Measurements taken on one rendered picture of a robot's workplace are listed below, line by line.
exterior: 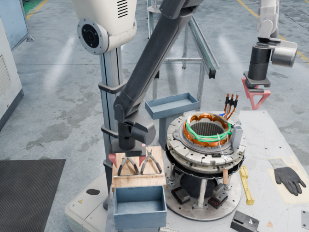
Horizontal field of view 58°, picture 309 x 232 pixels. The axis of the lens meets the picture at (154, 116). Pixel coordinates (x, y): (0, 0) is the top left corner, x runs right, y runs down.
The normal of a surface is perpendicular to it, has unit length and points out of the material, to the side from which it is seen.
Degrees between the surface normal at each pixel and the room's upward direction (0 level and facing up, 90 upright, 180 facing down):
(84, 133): 0
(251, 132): 0
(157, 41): 82
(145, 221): 90
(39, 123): 0
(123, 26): 90
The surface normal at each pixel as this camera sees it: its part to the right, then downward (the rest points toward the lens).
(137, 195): 0.08, 0.58
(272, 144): 0.01, -0.81
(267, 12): -0.50, -0.11
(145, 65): -0.53, 0.42
